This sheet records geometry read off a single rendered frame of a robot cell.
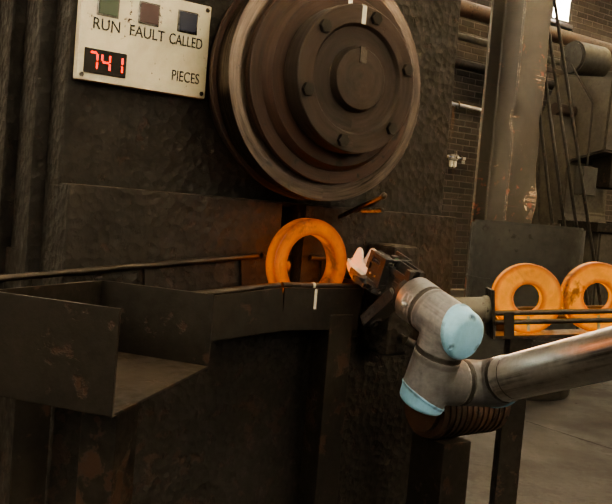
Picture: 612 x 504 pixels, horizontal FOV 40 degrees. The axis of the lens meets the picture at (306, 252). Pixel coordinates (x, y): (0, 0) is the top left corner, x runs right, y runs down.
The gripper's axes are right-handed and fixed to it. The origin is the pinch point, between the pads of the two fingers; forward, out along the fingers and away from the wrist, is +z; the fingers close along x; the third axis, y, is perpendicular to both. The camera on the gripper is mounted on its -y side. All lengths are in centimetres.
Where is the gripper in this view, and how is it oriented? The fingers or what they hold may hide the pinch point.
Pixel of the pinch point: (351, 264)
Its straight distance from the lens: 179.2
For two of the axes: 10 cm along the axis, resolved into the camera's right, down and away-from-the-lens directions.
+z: -5.1, -3.9, 7.6
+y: 2.6, -9.2, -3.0
